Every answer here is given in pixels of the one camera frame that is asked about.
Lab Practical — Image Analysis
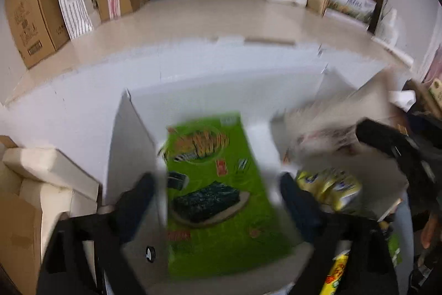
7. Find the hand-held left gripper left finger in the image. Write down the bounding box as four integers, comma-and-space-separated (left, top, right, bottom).
36, 172, 157, 295

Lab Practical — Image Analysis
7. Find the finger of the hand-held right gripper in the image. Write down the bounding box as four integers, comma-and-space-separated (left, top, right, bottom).
356, 119, 415, 164

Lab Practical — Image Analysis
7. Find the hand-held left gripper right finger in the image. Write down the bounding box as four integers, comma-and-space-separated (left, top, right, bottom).
278, 172, 401, 295

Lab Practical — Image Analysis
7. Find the beige snack packet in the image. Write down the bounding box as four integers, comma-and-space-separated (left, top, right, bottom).
283, 69, 410, 216

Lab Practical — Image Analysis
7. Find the green seaweed snack packet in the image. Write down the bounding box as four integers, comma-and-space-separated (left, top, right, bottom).
157, 112, 301, 278

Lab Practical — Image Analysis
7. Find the white cardboard box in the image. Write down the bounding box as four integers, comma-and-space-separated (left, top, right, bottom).
104, 69, 328, 295

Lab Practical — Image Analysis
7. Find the yellow red snack packet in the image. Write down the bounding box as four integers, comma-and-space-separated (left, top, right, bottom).
319, 252, 349, 295

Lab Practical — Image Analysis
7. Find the cream sofa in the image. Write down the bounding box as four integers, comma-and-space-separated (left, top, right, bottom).
0, 146, 101, 216

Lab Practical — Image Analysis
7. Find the brown cardboard sheet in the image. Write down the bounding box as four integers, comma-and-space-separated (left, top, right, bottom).
0, 193, 44, 295

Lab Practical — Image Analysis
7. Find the long printed box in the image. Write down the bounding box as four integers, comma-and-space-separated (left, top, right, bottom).
325, 0, 377, 28

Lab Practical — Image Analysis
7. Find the large brown cardboard box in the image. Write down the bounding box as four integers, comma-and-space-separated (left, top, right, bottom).
3, 0, 71, 69

